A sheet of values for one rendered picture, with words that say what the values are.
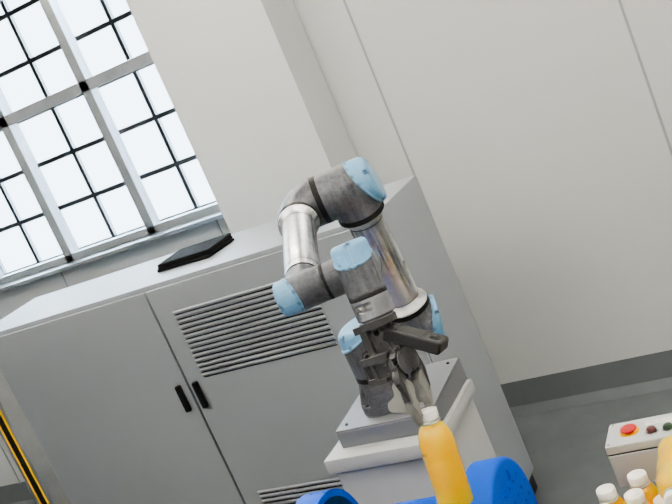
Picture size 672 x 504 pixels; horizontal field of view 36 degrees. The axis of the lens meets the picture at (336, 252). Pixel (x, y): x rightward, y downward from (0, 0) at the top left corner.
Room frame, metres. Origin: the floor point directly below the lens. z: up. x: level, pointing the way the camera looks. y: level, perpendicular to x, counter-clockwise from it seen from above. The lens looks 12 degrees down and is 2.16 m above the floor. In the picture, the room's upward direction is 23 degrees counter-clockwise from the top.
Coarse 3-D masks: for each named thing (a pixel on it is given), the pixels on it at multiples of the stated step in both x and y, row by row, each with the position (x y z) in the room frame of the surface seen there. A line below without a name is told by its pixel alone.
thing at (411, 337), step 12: (396, 324) 1.84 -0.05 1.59; (384, 336) 1.82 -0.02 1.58; (396, 336) 1.81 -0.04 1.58; (408, 336) 1.79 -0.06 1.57; (420, 336) 1.79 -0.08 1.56; (432, 336) 1.78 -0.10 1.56; (444, 336) 1.80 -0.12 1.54; (420, 348) 1.78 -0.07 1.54; (432, 348) 1.77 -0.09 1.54; (444, 348) 1.78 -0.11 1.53
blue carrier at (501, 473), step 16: (480, 464) 1.90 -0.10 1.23; (496, 464) 1.87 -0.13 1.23; (512, 464) 1.93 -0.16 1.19; (480, 480) 1.84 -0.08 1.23; (496, 480) 1.84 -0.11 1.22; (512, 480) 1.91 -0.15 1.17; (304, 496) 2.09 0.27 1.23; (320, 496) 2.05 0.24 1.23; (336, 496) 2.11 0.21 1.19; (352, 496) 2.15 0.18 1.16; (480, 496) 1.81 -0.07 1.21; (496, 496) 1.81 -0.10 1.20; (512, 496) 1.88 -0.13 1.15; (528, 496) 1.95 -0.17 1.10
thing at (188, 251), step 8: (208, 240) 4.33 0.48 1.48; (216, 240) 4.25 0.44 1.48; (224, 240) 4.24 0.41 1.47; (232, 240) 4.28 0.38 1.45; (184, 248) 4.39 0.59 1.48; (192, 248) 4.30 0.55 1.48; (200, 248) 4.22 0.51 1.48; (208, 248) 4.14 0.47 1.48; (216, 248) 4.18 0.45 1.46; (176, 256) 4.28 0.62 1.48; (184, 256) 4.20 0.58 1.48; (192, 256) 4.18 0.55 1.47; (200, 256) 4.16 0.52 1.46; (208, 256) 4.13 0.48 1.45; (160, 264) 4.26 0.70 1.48; (168, 264) 4.25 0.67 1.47; (176, 264) 4.23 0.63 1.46; (184, 264) 4.21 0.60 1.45
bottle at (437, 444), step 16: (432, 432) 1.77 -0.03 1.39; (448, 432) 1.77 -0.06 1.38; (432, 448) 1.76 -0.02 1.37; (448, 448) 1.76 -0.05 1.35; (432, 464) 1.76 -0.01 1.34; (448, 464) 1.75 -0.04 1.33; (432, 480) 1.77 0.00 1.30; (448, 480) 1.75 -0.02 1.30; (464, 480) 1.76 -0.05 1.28; (448, 496) 1.75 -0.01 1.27; (464, 496) 1.75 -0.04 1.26
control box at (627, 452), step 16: (656, 416) 2.05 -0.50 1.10; (608, 432) 2.07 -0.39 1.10; (640, 432) 2.01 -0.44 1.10; (656, 432) 1.98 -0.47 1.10; (608, 448) 2.01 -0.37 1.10; (624, 448) 1.99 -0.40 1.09; (640, 448) 1.98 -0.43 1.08; (656, 448) 1.96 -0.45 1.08; (624, 464) 2.00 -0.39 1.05; (640, 464) 1.98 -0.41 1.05; (656, 464) 1.97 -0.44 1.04; (624, 480) 2.00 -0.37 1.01
